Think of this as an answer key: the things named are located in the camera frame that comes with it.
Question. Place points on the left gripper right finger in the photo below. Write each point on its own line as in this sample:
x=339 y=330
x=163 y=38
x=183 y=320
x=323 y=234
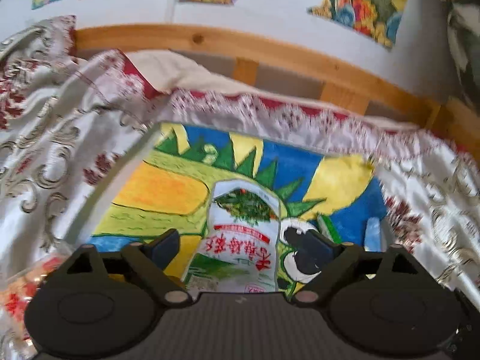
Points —
x=337 y=264

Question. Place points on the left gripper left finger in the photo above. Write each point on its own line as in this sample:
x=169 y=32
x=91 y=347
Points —
x=148 y=262

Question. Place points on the green white stick pack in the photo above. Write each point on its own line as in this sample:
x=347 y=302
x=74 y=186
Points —
x=327 y=229

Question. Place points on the white green pickle packet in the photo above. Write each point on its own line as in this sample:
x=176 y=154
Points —
x=239 y=251

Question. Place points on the rice cracker pack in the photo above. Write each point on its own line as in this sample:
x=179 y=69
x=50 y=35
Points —
x=20 y=289

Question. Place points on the grey tray with drawing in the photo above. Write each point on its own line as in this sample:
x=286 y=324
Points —
x=171 y=188

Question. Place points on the floral satin bedspread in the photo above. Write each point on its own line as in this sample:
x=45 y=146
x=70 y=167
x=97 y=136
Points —
x=71 y=127

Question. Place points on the beige pillow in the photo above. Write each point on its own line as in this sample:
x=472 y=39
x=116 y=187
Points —
x=166 y=70

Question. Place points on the landscape hills drawing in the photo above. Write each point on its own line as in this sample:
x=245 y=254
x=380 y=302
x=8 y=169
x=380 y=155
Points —
x=376 y=19

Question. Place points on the wooden bed frame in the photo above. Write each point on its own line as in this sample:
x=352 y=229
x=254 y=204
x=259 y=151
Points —
x=345 y=86

